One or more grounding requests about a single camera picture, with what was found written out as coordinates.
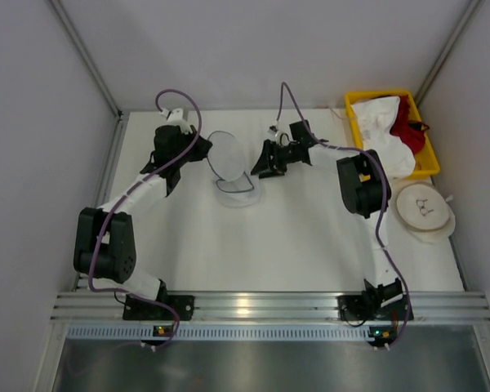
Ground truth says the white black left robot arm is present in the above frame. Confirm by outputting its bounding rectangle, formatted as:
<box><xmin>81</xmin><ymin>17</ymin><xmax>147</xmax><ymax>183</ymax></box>
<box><xmin>73</xmin><ymin>125</ymin><xmax>213</xmax><ymax>303</ymax></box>

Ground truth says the aluminium frame rail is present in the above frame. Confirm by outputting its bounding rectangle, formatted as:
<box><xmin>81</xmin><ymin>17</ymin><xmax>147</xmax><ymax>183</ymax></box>
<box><xmin>50</xmin><ymin>291</ymin><xmax>490</xmax><ymax>325</ymax></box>

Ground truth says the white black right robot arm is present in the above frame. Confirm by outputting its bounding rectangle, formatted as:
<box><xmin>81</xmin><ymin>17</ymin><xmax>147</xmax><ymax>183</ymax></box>
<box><xmin>252</xmin><ymin>119</ymin><xmax>408</xmax><ymax>314</ymax></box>

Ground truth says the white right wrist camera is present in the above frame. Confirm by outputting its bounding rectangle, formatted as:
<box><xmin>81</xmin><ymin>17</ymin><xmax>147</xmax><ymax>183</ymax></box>
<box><xmin>267</xmin><ymin>124</ymin><xmax>286</xmax><ymax>143</ymax></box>

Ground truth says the white bra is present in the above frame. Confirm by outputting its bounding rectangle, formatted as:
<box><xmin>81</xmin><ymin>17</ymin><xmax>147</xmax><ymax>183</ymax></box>
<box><xmin>352</xmin><ymin>96</ymin><xmax>416</xmax><ymax>179</ymax></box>

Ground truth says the white mesh laundry bag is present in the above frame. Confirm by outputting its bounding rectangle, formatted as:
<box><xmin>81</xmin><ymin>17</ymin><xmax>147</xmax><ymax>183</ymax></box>
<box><xmin>207</xmin><ymin>131</ymin><xmax>262</xmax><ymax>208</ymax></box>

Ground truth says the red bra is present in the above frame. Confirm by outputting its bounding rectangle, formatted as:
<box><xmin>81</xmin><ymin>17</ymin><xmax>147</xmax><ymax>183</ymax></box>
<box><xmin>390</xmin><ymin>96</ymin><xmax>430</xmax><ymax>155</ymax></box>

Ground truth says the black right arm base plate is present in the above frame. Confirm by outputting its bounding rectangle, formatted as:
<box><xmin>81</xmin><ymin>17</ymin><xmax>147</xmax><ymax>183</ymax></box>
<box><xmin>337</xmin><ymin>294</ymin><xmax>408</xmax><ymax>326</ymax></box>

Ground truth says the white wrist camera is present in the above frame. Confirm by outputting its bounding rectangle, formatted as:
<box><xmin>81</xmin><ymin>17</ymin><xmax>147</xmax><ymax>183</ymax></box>
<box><xmin>267</xmin><ymin>124</ymin><xmax>286</xmax><ymax>143</ymax></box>
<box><xmin>159</xmin><ymin>108</ymin><xmax>189</xmax><ymax>127</ymax></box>

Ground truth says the yellow plastic bin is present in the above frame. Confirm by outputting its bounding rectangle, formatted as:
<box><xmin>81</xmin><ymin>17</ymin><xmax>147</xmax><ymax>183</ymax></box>
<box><xmin>345</xmin><ymin>90</ymin><xmax>440</xmax><ymax>179</ymax></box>

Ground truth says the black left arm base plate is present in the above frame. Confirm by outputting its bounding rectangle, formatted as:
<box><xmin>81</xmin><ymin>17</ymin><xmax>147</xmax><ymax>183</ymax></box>
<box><xmin>122</xmin><ymin>295</ymin><xmax>195</xmax><ymax>321</ymax></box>

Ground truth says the beige round laundry bag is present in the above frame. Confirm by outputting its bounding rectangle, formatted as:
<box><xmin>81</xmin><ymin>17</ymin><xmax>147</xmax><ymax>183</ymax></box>
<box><xmin>394</xmin><ymin>182</ymin><xmax>456</xmax><ymax>244</ymax></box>

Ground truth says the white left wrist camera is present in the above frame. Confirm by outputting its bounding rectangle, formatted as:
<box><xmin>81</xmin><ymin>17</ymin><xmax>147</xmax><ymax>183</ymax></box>
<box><xmin>159</xmin><ymin>108</ymin><xmax>189</xmax><ymax>127</ymax></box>

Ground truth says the perforated cable duct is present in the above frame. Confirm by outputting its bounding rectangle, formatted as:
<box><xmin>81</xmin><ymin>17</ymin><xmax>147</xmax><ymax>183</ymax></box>
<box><xmin>67</xmin><ymin>324</ymin><xmax>392</xmax><ymax>342</ymax></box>

